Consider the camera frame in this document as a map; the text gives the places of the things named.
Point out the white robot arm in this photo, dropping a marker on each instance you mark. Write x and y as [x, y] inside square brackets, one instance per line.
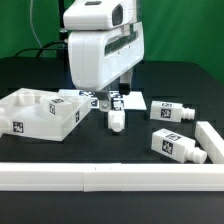
[102, 15]

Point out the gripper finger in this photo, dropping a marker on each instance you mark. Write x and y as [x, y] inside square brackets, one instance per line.
[104, 100]
[125, 83]

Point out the white square tabletop tray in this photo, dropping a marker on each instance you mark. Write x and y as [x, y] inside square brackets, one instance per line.
[22, 114]

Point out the white front fence bar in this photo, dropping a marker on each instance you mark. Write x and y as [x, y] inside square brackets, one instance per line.
[110, 177]

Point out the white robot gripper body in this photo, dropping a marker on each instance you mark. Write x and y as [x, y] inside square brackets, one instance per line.
[97, 58]

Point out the black pole stand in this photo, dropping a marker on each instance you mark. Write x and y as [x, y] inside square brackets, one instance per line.
[63, 34]

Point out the green backdrop curtain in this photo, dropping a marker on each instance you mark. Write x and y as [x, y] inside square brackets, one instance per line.
[174, 30]

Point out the paper sheet with tags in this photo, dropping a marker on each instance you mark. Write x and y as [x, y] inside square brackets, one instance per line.
[133, 101]

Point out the white fence bar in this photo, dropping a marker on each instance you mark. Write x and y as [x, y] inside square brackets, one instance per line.
[210, 141]
[110, 177]

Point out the white right fence bar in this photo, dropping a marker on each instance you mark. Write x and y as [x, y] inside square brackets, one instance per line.
[210, 141]

